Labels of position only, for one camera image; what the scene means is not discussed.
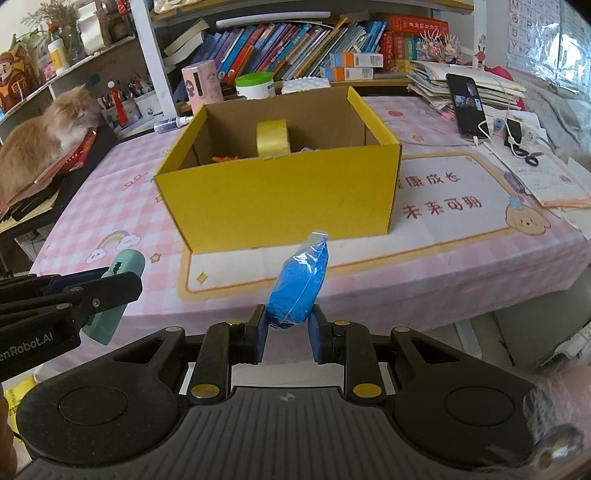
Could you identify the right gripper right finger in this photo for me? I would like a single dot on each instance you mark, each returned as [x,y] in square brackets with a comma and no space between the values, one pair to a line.
[350,345]

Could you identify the yellow cardboard box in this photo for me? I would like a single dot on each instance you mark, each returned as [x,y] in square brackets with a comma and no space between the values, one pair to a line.
[341,177]

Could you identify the red packets pile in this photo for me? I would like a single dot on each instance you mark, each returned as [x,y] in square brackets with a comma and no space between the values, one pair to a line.
[73,161]

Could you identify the white jar green lid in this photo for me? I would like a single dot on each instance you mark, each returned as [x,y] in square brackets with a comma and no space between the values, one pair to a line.
[255,86]

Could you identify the white bookshelf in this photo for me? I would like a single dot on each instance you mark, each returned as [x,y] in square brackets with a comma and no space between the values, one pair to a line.
[123,49]

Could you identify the stack of papers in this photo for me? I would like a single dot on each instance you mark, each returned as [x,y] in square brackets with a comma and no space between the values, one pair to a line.
[447,88]

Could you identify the red book box set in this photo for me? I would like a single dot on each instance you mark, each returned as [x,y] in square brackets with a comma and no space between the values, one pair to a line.
[404,40]

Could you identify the blue toy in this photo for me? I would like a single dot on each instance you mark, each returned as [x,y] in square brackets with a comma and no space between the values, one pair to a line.
[299,283]

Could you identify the white quilted pouch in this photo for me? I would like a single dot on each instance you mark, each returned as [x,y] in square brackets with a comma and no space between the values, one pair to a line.
[304,84]

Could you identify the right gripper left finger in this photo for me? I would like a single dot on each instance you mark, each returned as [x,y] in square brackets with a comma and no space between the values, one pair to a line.
[223,346]

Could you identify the black smartphone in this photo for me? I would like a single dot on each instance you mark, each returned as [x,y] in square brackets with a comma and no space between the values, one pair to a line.
[468,106]

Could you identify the pink checkered tablecloth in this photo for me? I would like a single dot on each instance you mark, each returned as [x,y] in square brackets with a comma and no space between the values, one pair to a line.
[463,243]

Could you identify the gold tape roll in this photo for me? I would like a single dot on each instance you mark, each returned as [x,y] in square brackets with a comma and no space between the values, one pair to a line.
[272,138]

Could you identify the pink humidifier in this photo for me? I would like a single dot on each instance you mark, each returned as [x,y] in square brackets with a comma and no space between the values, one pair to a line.
[202,84]

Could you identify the fortune god figure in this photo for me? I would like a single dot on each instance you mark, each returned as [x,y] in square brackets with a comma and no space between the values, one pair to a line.
[18,76]

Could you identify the white pen holder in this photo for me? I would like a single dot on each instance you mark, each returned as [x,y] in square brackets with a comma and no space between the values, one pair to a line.
[148,104]

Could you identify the green toy mold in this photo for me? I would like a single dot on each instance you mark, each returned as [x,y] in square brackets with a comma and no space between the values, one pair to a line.
[119,285]

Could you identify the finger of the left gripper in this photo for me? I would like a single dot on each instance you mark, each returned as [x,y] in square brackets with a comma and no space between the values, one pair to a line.
[89,294]

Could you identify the orange white medicine box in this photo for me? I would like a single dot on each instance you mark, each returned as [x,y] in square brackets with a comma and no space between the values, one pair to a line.
[356,60]

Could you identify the orange fluffy cat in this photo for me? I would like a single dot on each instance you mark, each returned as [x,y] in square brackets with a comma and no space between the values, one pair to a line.
[38,142]

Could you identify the black scissors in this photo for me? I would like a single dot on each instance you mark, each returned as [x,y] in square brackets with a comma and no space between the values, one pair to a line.
[531,159]

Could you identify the small spray bottle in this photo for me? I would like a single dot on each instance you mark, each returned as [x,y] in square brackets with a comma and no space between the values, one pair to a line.
[167,125]

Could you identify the alphabet wall poster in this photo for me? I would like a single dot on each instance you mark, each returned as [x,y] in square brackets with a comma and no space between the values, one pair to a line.
[534,36]

